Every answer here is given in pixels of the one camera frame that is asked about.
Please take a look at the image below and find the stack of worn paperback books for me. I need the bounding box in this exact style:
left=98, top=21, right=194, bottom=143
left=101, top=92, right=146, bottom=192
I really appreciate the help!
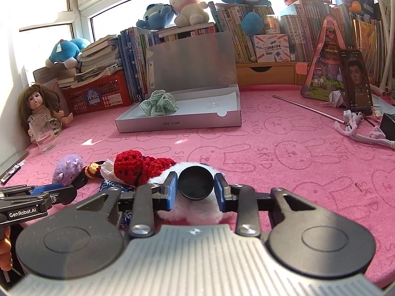
left=56, top=35, right=124, bottom=89

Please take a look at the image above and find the black round cap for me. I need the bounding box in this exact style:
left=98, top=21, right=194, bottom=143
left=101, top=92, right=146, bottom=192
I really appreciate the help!
left=72, top=173, right=89, bottom=189

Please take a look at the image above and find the purple plush toy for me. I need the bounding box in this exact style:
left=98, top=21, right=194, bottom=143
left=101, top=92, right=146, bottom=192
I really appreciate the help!
left=52, top=154, right=85, bottom=185

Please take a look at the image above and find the grid board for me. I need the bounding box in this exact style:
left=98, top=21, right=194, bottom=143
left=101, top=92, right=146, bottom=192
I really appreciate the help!
left=32, top=66, right=59, bottom=87

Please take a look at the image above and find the red crocheted scrunchie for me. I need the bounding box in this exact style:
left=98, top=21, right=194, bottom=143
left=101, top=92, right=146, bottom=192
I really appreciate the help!
left=114, top=150, right=176, bottom=188

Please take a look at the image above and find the row of thin booklets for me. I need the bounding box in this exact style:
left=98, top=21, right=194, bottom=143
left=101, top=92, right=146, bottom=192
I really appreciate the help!
left=327, top=3, right=386, bottom=87

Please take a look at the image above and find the blue white cat plush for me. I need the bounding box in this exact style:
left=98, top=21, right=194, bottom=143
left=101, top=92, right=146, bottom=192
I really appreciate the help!
left=46, top=38, right=91, bottom=69

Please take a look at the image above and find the row of small flat books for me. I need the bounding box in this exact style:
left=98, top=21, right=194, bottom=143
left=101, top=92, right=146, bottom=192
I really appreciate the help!
left=153, top=23, right=217, bottom=42

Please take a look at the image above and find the brown-haired doll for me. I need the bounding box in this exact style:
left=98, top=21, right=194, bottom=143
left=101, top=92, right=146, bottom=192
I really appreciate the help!
left=17, top=83, right=74, bottom=144

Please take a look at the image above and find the black power adapter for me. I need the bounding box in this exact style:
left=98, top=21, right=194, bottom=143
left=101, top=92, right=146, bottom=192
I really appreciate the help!
left=379, top=113, right=395, bottom=139

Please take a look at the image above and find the black suction cup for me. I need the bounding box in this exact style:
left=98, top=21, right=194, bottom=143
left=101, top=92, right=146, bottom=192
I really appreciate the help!
left=178, top=166, right=214, bottom=201

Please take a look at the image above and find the wooden drawer unit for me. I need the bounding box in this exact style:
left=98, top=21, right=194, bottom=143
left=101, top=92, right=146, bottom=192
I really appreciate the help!
left=236, top=62, right=298, bottom=88

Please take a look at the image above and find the white fluffy scrunchie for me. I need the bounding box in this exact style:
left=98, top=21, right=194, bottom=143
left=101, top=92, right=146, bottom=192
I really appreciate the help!
left=148, top=161, right=230, bottom=225

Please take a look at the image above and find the blue elephant plush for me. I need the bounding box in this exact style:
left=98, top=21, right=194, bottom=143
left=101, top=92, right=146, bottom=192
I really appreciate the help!
left=136, top=3, right=176, bottom=31

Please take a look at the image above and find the thin metal rod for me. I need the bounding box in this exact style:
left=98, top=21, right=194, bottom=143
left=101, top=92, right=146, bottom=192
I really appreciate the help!
left=272, top=94, right=349, bottom=124

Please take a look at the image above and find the white origami paper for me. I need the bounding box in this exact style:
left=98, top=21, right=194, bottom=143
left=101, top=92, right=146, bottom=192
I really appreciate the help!
left=327, top=89, right=346, bottom=109

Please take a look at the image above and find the white frilly cloth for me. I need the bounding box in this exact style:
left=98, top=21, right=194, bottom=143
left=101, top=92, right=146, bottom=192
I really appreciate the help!
left=100, top=158, right=118, bottom=181

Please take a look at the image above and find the green checked scrunchie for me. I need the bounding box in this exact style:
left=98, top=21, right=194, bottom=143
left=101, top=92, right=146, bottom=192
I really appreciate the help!
left=139, top=90, right=179, bottom=118

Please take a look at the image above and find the pink rabbit print mat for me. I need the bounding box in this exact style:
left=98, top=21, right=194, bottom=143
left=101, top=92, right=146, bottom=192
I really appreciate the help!
left=0, top=85, right=395, bottom=289

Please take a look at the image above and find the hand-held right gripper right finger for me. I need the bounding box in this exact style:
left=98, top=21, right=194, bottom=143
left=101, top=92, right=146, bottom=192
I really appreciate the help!
left=214, top=173, right=309, bottom=238

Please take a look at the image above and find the pink white rabbit plush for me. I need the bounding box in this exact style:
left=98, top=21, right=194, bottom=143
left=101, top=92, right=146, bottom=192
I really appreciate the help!
left=164, top=0, right=210, bottom=28

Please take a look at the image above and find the row of blue workbooks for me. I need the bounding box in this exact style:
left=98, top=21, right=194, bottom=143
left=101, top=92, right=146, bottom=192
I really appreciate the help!
left=118, top=27, right=156, bottom=104

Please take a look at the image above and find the phone showing portrait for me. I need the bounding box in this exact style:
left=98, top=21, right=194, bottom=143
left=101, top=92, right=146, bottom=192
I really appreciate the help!
left=338, top=49, right=373, bottom=116

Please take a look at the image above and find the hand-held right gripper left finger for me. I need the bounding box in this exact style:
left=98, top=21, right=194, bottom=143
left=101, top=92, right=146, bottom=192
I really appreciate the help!
left=76, top=171, right=179, bottom=238

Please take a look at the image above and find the small clear jar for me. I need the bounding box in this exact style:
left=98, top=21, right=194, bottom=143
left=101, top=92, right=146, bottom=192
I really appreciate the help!
left=264, top=15, right=280, bottom=34

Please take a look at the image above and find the person's left hand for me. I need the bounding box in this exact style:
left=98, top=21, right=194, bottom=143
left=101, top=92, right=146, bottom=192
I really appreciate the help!
left=0, top=226, right=13, bottom=272

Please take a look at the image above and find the row of upright textbooks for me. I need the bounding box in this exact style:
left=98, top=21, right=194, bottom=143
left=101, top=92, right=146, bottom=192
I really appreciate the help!
left=208, top=1, right=328, bottom=64

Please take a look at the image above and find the clear glass cup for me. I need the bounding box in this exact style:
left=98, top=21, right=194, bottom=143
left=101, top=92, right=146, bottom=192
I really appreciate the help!
left=28, top=113, right=59, bottom=154

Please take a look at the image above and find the blue patterned cloth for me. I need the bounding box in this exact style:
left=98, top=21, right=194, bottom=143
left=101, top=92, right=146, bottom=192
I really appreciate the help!
left=99, top=179, right=138, bottom=230

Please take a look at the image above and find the small round clock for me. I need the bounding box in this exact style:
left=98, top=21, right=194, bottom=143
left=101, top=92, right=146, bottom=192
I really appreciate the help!
left=49, top=118, right=63, bottom=137

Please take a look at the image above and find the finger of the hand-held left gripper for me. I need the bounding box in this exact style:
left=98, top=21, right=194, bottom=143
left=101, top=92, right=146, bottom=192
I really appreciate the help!
left=29, top=183, right=67, bottom=195
left=46, top=186, right=78, bottom=206

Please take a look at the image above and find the silver flip-lid box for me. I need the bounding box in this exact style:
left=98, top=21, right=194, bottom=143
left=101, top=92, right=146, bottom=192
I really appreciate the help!
left=115, top=32, right=242, bottom=133

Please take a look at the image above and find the red plastic basket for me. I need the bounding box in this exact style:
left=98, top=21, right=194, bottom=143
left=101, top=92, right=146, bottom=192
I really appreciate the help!
left=62, top=69, right=133, bottom=116

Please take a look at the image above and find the yellow red crocheted hair tie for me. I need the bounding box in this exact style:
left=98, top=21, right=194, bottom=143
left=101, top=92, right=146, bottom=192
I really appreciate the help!
left=82, top=160, right=107, bottom=179

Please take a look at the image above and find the white printed cardboard box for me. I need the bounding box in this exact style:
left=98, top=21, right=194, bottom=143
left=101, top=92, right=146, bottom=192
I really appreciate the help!
left=254, top=34, right=291, bottom=63

